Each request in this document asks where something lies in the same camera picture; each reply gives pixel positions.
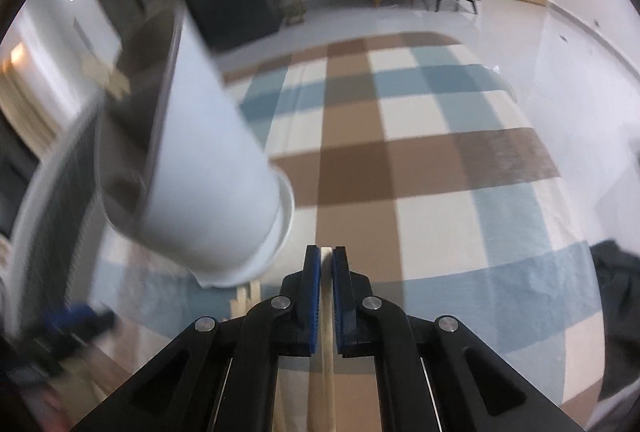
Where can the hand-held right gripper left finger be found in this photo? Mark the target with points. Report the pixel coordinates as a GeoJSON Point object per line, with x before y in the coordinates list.
{"type": "Point", "coordinates": [313, 302]}

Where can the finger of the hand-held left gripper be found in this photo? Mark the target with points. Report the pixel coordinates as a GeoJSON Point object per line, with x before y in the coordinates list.
{"type": "Point", "coordinates": [75, 316]}

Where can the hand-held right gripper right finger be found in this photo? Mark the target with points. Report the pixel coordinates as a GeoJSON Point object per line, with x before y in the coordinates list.
{"type": "Point", "coordinates": [340, 302]}

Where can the white utensil holder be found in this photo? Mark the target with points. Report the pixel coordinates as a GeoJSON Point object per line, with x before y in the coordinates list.
{"type": "Point", "coordinates": [210, 136]}

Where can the plaid blanket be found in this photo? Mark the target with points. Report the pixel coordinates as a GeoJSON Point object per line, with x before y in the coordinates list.
{"type": "Point", "coordinates": [425, 161]}

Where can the beige curtain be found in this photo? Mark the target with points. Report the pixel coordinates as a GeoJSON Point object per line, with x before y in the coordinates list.
{"type": "Point", "coordinates": [25, 96]}

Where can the black bag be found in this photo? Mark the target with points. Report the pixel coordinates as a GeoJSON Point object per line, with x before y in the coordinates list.
{"type": "Point", "coordinates": [620, 312]}

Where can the dark grey refrigerator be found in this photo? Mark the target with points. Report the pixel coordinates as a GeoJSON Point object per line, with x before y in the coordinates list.
{"type": "Point", "coordinates": [235, 6]}

